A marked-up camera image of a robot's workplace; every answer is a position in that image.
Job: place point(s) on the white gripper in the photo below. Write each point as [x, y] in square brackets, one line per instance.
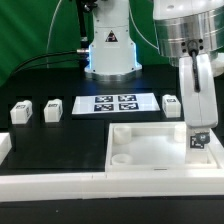
[200, 108]

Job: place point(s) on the white square tabletop part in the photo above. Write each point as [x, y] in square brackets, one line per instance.
[156, 146]

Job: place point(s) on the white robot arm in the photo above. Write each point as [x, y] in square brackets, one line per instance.
[187, 32]

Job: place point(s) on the white sheet with markers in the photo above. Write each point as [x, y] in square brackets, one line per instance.
[115, 103]

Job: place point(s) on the white obstacle fence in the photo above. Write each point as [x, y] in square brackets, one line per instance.
[111, 185]

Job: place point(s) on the green backdrop curtain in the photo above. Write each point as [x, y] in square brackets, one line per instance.
[29, 28]

